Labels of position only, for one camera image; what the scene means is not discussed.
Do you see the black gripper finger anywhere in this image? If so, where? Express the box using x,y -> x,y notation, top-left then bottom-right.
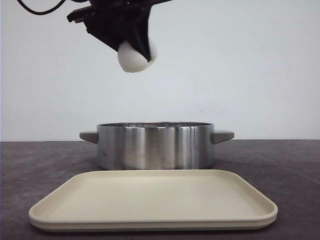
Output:
124,6 -> 152,62
84,20 -> 125,52

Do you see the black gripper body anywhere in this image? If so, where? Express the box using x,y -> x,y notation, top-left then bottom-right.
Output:
67,0 -> 169,23

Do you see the white panda bun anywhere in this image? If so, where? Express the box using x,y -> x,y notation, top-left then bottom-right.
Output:
117,39 -> 158,73

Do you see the stainless steel steamer pot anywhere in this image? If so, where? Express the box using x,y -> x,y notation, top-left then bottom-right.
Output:
79,121 -> 235,170

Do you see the beige plastic tray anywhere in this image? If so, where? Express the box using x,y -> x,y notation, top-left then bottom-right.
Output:
28,169 -> 278,232

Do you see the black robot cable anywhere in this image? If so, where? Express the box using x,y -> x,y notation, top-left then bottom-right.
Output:
16,0 -> 68,15

